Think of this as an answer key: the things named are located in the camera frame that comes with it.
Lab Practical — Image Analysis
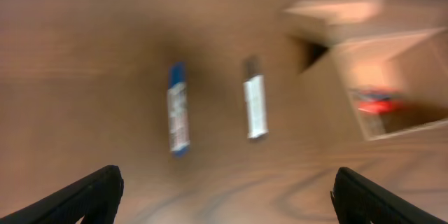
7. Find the blue whiteboard marker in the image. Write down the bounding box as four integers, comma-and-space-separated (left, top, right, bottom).
167, 62, 190, 157

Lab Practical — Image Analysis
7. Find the black whiteboard marker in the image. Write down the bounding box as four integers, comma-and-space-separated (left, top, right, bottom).
243, 55, 269, 141

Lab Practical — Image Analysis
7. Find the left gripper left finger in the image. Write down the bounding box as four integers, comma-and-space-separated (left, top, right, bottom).
1, 165, 124, 224

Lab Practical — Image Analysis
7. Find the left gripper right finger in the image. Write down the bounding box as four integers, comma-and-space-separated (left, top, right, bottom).
330, 167, 447, 224

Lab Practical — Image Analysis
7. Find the open cardboard box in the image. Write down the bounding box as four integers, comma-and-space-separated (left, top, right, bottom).
282, 0, 447, 141

